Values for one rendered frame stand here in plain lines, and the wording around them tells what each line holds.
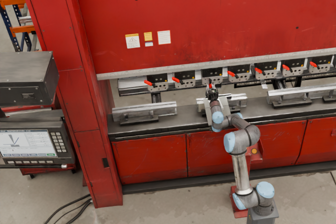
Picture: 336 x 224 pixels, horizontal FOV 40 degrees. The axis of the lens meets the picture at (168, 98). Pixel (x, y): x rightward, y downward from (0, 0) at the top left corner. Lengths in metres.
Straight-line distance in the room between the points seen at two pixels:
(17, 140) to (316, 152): 2.51
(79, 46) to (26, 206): 2.02
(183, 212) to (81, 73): 1.71
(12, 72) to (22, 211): 2.06
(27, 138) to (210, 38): 1.34
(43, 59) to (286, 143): 2.20
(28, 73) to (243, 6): 1.39
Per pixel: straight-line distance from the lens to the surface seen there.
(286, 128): 3.83
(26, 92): 2.61
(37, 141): 2.88
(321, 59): 3.54
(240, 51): 3.28
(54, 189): 4.48
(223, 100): 3.57
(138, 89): 3.77
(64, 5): 2.70
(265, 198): 3.10
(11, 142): 2.95
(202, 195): 4.23
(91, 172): 3.81
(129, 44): 3.12
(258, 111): 3.69
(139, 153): 3.80
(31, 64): 2.64
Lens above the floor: 3.59
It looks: 46 degrees down
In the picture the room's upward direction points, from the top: 5 degrees counter-clockwise
